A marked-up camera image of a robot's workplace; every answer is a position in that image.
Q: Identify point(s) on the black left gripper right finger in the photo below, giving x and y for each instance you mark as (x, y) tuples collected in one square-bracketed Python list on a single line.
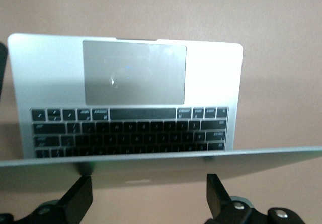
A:
[(219, 201)]

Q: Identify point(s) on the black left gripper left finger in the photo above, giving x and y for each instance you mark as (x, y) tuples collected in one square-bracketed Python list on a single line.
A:
[(75, 201)]

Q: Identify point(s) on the silver laptop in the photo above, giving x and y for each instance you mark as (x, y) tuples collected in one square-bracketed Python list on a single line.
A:
[(50, 70)]

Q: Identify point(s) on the black mouse pad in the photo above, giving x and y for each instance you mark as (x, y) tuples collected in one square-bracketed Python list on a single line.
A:
[(2, 65)]

